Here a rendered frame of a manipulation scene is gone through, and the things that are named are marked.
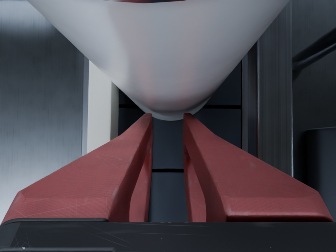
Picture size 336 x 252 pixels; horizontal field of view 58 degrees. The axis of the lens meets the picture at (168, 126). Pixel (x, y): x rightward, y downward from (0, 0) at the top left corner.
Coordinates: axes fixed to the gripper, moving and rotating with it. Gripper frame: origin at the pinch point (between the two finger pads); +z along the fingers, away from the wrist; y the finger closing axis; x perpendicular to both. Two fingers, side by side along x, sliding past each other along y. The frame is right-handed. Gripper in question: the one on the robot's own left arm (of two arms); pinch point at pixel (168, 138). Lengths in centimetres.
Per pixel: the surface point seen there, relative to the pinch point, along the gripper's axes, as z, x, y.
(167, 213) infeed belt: 1.7, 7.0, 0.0
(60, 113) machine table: 9.8, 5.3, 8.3
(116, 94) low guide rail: 4.2, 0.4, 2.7
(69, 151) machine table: 8.0, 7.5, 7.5
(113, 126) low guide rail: 2.5, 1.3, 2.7
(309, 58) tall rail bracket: 9.2, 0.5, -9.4
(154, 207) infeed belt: 2.0, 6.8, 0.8
